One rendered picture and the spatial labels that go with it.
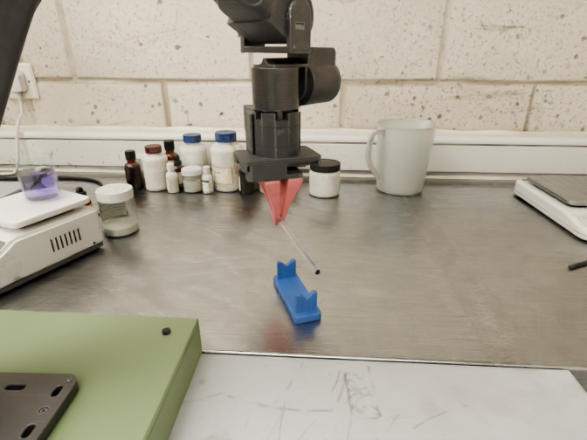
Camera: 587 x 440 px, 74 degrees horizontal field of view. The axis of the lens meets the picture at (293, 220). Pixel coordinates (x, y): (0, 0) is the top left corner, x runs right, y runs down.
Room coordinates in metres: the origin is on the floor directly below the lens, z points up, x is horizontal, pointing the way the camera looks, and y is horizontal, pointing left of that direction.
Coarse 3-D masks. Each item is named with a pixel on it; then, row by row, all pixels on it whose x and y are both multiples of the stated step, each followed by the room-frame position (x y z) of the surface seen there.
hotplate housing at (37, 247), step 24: (72, 216) 0.54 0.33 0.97; (96, 216) 0.57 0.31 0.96; (24, 240) 0.47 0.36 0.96; (48, 240) 0.50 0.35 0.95; (72, 240) 0.53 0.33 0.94; (96, 240) 0.56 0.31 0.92; (0, 264) 0.44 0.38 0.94; (24, 264) 0.46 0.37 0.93; (48, 264) 0.49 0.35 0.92; (0, 288) 0.44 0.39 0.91
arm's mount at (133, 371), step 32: (0, 320) 0.32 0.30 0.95; (32, 320) 0.32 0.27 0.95; (64, 320) 0.32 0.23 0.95; (96, 320) 0.33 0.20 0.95; (128, 320) 0.33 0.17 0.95; (160, 320) 0.33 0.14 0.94; (192, 320) 0.33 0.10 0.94; (0, 352) 0.28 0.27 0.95; (32, 352) 0.28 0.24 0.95; (64, 352) 0.28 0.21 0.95; (96, 352) 0.28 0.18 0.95; (128, 352) 0.28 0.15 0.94; (160, 352) 0.28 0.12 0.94; (192, 352) 0.30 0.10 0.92; (96, 384) 0.24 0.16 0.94; (128, 384) 0.24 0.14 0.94; (160, 384) 0.24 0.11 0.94; (64, 416) 0.21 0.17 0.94; (96, 416) 0.21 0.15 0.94; (128, 416) 0.21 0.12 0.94; (160, 416) 0.22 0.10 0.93
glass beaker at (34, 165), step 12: (12, 156) 0.56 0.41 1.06; (24, 156) 0.58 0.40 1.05; (36, 156) 0.59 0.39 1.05; (48, 156) 0.56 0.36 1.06; (24, 168) 0.54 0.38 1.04; (36, 168) 0.55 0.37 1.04; (48, 168) 0.56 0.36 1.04; (24, 180) 0.54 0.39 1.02; (36, 180) 0.54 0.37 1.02; (48, 180) 0.56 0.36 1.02; (24, 192) 0.54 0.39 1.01; (36, 192) 0.54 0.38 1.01; (48, 192) 0.55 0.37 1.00; (60, 192) 0.57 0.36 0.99
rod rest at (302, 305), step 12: (288, 264) 0.46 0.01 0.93; (276, 276) 0.47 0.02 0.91; (288, 276) 0.46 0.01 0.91; (288, 288) 0.44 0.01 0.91; (300, 288) 0.44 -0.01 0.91; (288, 300) 0.41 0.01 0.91; (300, 300) 0.38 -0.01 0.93; (312, 300) 0.39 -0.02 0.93; (300, 312) 0.38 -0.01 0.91; (312, 312) 0.39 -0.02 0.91
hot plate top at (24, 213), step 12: (72, 192) 0.59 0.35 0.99; (0, 204) 0.54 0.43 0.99; (12, 204) 0.54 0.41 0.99; (24, 204) 0.54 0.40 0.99; (36, 204) 0.54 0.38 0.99; (48, 204) 0.54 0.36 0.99; (60, 204) 0.54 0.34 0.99; (72, 204) 0.54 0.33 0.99; (84, 204) 0.56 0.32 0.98; (0, 216) 0.50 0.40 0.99; (12, 216) 0.50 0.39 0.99; (24, 216) 0.50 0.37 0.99; (36, 216) 0.50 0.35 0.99; (48, 216) 0.51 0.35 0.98; (12, 228) 0.47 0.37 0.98
